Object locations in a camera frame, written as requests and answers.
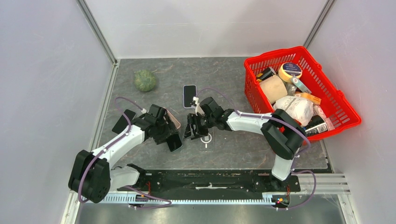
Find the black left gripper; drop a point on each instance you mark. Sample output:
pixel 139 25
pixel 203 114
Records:
pixel 170 129

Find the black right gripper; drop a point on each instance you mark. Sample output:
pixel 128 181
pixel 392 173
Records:
pixel 192 119

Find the pink phone case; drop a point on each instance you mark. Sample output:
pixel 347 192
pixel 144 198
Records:
pixel 174 120

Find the clear magsafe phone case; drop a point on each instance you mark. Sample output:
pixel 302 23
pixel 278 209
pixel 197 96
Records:
pixel 206 143

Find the lilac phone case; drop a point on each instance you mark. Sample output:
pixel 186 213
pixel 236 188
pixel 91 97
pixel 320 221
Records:
pixel 184 103

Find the red plastic basket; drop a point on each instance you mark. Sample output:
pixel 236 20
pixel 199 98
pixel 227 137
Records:
pixel 333 102

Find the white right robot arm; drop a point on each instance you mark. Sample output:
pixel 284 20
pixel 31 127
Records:
pixel 283 134

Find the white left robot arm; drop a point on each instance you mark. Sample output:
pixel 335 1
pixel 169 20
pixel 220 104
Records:
pixel 92 177

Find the green felt ball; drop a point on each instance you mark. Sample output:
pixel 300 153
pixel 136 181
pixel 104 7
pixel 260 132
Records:
pixel 144 80

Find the black yellow tool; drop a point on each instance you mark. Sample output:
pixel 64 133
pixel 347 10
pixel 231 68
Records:
pixel 265 74

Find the white wrapped package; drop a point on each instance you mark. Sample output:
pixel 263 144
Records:
pixel 300 109

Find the yellow masking tape roll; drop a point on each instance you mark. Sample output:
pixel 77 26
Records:
pixel 289 70

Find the teal white small packet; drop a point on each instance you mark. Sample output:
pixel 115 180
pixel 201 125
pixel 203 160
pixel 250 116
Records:
pixel 300 85

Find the orange small box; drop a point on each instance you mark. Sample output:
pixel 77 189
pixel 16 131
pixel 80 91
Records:
pixel 314 99

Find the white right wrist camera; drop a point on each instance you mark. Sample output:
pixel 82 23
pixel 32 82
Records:
pixel 197 107

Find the black mounting base plate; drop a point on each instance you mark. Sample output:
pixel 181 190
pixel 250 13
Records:
pixel 213 184

